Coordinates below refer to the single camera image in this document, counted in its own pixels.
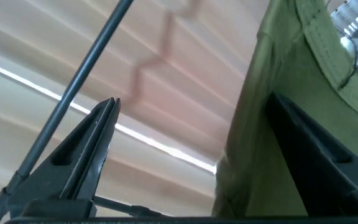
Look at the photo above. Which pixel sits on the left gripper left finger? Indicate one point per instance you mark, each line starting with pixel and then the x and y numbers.
pixel 85 155

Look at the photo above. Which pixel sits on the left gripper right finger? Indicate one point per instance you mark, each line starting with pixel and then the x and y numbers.
pixel 315 174

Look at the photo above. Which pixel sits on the green printed shirt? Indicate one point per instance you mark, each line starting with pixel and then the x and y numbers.
pixel 291 62

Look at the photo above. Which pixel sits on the black clothes rack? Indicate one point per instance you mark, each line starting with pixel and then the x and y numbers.
pixel 78 77

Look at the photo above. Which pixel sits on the white laundry basket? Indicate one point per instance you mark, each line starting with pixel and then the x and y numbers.
pixel 350 12

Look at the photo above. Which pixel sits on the beige curtain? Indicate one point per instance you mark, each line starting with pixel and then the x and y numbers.
pixel 182 109

